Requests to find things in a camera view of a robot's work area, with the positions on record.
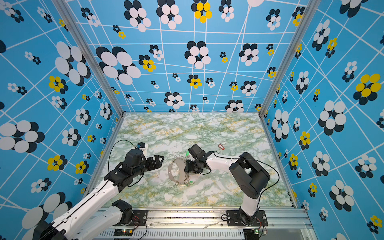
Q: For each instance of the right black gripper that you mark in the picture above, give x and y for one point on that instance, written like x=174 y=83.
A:
x=188 y=169

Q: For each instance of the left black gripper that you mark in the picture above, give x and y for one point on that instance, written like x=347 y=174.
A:
x=158 y=163

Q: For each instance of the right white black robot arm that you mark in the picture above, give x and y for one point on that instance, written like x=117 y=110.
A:
x=248 y=173

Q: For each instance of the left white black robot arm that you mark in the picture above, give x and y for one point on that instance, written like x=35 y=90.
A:
x=80 y=223

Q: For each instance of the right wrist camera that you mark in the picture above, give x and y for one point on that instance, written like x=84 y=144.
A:
x=196 y=152

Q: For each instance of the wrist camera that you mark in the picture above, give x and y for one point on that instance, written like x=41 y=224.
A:
x=143 y=147
x=196 y=152

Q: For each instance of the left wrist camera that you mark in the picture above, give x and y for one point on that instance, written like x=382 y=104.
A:
x=143 y=147

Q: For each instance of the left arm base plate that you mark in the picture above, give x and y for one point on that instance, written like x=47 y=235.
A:
x=133 y=218

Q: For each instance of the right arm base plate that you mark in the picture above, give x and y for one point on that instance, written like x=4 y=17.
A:
x=237 y=218

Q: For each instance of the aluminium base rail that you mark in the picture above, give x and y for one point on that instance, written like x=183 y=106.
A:
x=196 y=224

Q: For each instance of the left aluminium corner post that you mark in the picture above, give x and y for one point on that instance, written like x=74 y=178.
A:
x=79 y=38

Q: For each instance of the aluminium corner post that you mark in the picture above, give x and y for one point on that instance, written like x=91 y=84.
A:
x=288 y=57
x=79 y=38

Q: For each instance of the right aluminium corner post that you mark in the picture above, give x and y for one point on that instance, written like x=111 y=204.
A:
x=288 y=57

